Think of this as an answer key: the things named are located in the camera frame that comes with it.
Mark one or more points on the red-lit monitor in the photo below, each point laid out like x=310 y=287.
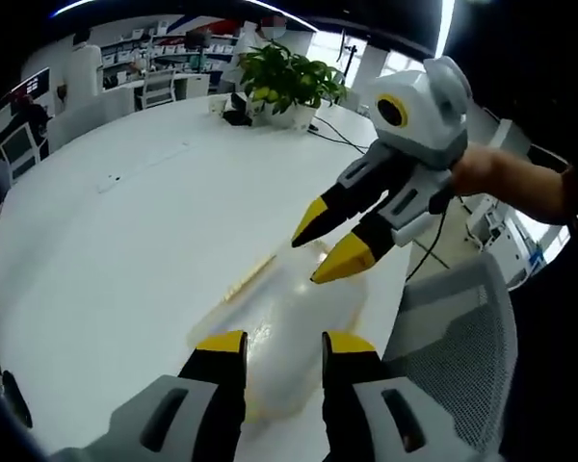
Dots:
x=31 y=83

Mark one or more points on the green leafy plant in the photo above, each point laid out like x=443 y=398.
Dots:
x=284 y=72

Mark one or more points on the white paper cup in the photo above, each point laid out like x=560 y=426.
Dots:
x=218 y=105

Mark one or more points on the person's right hand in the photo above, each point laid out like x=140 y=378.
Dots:
x=477 y=171

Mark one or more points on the straight ceiling light strip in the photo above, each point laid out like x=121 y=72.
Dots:
x=448 y=24

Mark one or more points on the white storage shelf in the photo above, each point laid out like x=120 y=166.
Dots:
x=173 y=43

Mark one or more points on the grey mesh office chair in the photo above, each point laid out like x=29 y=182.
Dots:
x=453 y=332

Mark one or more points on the black box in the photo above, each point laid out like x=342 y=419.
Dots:
x=237 y=115

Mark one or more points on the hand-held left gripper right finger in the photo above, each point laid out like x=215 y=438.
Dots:
x=366 y=414

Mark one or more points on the white office chair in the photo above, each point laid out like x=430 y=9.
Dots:
x=21 y=151
x=156 y=89

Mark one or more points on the black tripod stand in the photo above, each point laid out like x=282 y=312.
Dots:
x=348 y=58

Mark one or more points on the white counter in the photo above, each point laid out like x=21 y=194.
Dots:
x=192 y=86

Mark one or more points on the white plant pot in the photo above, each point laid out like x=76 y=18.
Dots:
x=291 y=116

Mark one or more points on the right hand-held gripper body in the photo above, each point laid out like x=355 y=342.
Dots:
x=424 y=115

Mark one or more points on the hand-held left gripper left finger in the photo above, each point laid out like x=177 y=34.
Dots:
x=207 y=399

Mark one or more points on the curved ceiling light strip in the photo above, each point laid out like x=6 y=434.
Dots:
x=149 y=3

